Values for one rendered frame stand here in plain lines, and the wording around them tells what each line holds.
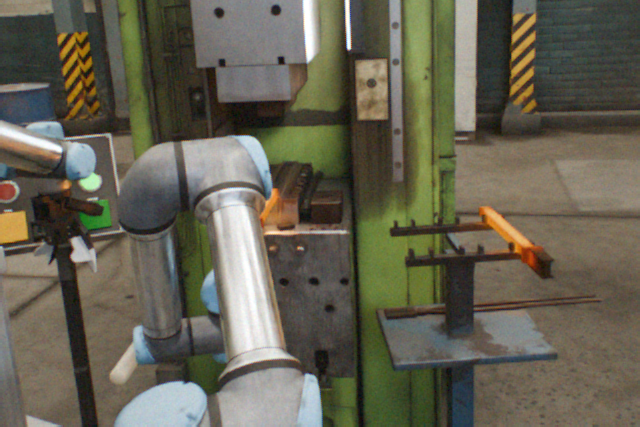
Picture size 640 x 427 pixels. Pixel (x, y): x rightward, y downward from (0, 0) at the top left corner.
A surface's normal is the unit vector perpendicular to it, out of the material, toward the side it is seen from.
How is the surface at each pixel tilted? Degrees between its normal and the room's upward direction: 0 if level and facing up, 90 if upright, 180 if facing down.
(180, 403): 8
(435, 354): 0
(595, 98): 88
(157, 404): 8
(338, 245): 90
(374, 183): 90
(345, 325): 90
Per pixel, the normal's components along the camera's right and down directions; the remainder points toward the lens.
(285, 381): 0.50, -0.57
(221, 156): 0.08, -0.54
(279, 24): -0.09, 0.26
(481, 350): -0.05, -0.96
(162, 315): 0.33, 0.57
